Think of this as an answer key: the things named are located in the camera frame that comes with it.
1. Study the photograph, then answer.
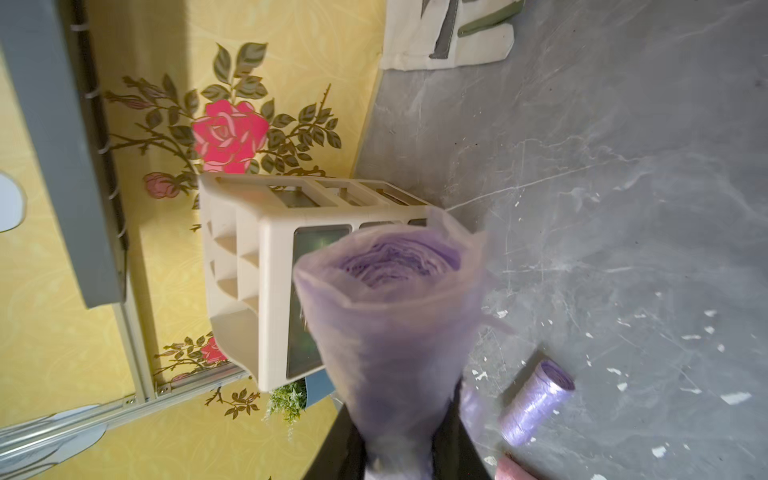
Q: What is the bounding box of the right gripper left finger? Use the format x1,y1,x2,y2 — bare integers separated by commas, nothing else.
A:
303,407,366,480

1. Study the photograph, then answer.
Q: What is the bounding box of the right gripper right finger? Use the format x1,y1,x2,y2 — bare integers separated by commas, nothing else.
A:
433,383,491,480

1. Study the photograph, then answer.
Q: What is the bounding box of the purple trash bag roll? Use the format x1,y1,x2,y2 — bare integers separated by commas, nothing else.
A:
499,360,576,446
293,208,491,479

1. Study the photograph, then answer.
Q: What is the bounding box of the beige drawer organizer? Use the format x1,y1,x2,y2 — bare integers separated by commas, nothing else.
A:
199,173,428,392

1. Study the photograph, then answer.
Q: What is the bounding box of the pink trash bag roll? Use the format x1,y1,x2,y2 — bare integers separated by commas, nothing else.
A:
494,456,536,480

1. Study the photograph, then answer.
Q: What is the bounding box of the potted green plant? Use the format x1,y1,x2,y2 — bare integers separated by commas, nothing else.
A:
266,370,335,425

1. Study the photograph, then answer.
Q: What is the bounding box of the grey work glove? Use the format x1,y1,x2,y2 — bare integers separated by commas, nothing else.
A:
379,0,525,71

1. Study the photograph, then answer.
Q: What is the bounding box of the grey wall shelf tray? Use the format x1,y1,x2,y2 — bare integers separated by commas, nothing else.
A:
1,1,128,308

